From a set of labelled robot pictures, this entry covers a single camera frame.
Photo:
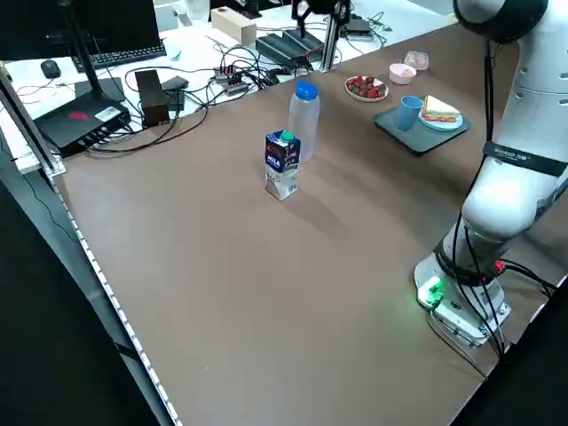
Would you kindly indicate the light wooden box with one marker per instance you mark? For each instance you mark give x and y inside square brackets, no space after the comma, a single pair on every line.
[233,26]

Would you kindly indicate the aluminium post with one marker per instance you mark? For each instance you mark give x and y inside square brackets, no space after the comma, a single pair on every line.
[330,49]

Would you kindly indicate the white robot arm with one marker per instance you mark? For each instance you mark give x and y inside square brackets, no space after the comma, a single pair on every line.
[510,195]

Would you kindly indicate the black stepped device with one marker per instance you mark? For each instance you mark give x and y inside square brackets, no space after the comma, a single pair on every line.
[284,46]

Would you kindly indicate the small blue round item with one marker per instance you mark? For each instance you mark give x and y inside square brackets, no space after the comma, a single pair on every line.
[176,55]

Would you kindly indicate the clear plastic egg box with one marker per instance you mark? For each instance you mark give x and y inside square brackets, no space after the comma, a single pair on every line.
[416,62]

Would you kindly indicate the clear bottle blue cap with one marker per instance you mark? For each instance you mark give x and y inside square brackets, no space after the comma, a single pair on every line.
[306,115]

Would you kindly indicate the small black box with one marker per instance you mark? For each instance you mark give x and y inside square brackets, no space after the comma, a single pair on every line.
[175,100]

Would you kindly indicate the light blue plate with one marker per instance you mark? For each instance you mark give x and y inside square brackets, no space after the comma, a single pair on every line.
[437,126]

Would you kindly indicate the aluminium frame rail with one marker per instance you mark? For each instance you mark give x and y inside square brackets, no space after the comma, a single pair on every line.
[31,128]

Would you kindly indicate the black router red logo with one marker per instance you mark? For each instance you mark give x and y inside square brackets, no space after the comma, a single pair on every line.
[75,124]

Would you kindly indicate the dark brown box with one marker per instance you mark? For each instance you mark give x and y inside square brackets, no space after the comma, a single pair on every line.
[153,100]

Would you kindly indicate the grey rectangular tray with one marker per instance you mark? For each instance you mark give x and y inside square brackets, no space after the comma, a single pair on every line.
[426,142]

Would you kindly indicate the white round plate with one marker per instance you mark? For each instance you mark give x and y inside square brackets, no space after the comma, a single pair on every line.
[378,83]

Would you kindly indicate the black monitor stand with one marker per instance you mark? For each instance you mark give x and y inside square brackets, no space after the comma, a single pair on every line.
[100,89]

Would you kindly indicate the flat dark device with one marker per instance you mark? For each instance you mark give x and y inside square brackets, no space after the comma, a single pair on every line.
[358,29]

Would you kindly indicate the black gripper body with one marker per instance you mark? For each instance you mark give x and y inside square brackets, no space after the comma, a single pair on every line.
[324,5]

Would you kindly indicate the triangular white bread sandwich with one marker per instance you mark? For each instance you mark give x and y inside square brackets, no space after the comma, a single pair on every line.
[437,108]

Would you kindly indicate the blue white milk carton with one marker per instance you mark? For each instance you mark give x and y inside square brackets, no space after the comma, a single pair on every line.
[281,168]

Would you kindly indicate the black mouse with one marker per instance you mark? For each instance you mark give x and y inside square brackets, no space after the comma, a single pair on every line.
[50,68]

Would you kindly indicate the power strip red switches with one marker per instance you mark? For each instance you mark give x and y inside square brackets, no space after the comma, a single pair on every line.
[235,82]

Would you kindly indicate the black monitor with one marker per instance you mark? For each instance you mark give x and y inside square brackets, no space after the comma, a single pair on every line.
[89,26]

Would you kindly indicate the blue cup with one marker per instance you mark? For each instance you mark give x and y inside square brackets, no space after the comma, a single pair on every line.
[407,115]

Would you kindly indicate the red strawberry pile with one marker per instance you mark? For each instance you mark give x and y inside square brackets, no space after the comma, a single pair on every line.
[361,87]

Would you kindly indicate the black keyboard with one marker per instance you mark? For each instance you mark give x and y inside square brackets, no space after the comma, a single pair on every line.
[120,57]

